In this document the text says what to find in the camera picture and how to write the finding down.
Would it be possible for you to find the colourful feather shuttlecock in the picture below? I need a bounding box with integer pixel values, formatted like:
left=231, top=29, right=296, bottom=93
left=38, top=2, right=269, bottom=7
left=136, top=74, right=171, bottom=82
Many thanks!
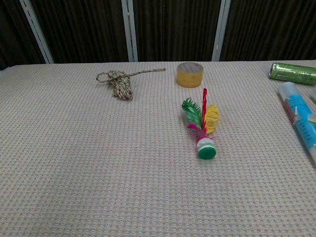
left=181, top=87, right=220, bottom=160

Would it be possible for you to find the yellow packing tape roll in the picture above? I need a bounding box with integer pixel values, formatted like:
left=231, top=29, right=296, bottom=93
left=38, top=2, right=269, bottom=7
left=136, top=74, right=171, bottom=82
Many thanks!
left=176, top=62, right=204, bottom=88

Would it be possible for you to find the beige woven tablecloth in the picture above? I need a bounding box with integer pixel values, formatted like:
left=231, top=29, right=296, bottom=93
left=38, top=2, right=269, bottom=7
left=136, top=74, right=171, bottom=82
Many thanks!
left=0, top=60, right=316, bottom=237

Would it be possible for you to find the shiny green cylinder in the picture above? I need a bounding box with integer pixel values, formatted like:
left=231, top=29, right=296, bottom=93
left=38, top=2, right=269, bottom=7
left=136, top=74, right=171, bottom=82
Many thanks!
left=268, top=62, right=316, bottom=86

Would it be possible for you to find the clear tube with blue print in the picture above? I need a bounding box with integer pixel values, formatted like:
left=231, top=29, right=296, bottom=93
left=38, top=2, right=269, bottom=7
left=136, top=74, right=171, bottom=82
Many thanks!
left=278, top=81, right=316, bottom=165

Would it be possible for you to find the braided rope bundle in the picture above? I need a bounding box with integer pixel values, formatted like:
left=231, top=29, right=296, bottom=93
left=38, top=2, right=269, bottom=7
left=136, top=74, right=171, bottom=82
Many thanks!
left=95, top=68, right=166, bottom=101

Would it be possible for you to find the grey metal post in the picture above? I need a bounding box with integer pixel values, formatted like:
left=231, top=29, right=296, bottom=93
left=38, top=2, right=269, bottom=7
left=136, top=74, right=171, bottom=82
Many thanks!
left=121, top=0, right=138, bottom=62
left=19, top=0, right=54, bottom=64
left=211, top=0, right=232, bottom=62

